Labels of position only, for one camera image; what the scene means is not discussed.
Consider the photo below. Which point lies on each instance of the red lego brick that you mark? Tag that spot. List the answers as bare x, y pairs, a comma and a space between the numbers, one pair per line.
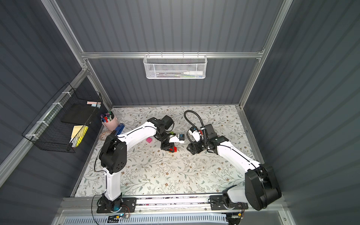
174, 149

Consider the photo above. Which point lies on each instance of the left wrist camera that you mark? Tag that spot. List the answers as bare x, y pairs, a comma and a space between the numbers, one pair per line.
177, 138

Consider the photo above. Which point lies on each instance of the blue stapler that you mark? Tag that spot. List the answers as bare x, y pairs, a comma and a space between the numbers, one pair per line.
119, 129

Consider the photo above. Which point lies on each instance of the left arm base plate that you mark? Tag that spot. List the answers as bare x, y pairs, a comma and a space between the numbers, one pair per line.
120, 205

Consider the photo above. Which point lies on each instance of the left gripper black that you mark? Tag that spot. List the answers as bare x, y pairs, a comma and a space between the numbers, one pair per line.
166, 145

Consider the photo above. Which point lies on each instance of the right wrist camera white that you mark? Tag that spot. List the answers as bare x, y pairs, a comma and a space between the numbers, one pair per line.
194, 134

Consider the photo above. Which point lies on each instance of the round tape roll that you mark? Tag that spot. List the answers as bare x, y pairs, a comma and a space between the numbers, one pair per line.
104, 135

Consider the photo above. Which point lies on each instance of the white marker in basket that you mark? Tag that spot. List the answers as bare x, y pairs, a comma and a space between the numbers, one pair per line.
193, 73

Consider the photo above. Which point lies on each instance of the pink pen cup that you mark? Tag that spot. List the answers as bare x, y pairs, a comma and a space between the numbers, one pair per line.
111, 125

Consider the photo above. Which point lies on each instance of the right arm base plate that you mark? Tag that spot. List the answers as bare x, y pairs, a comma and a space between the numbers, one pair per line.
218, 202

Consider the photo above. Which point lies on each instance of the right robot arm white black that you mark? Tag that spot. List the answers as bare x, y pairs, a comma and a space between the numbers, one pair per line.
261, 186

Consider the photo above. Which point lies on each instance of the white wire mesh basket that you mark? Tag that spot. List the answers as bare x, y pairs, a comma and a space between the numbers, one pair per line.
173, 67

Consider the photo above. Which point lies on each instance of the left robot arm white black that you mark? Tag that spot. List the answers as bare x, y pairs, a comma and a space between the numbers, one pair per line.
113, 155

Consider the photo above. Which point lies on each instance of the aluminium rail front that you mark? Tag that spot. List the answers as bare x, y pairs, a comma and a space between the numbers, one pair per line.
181, 203

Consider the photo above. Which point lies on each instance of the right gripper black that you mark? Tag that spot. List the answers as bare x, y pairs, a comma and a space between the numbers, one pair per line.
195, 147

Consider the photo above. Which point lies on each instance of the black notebook in basket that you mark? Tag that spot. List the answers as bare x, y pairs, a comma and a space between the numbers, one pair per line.
79, 114

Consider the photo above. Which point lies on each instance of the yellow sticky note pad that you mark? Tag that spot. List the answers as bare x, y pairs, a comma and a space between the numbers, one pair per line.
78, 134

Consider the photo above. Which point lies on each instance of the black wire wall basket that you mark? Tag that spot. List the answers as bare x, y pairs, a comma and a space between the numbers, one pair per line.
48, 133

